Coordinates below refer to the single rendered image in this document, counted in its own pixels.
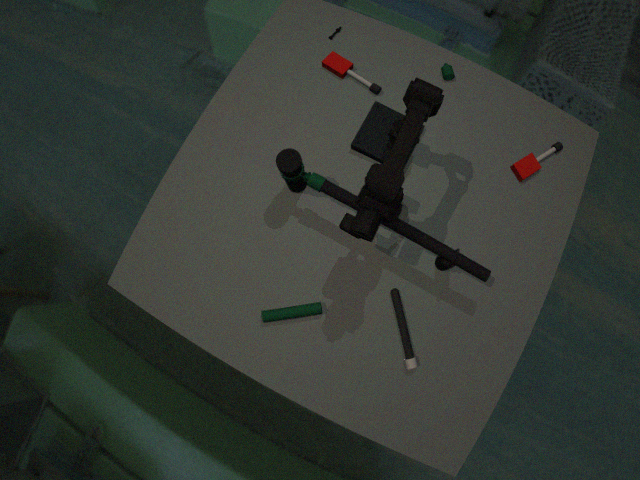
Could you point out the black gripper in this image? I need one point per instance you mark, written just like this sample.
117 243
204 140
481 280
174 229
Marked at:
348 218

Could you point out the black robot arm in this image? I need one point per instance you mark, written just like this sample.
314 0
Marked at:
383 191

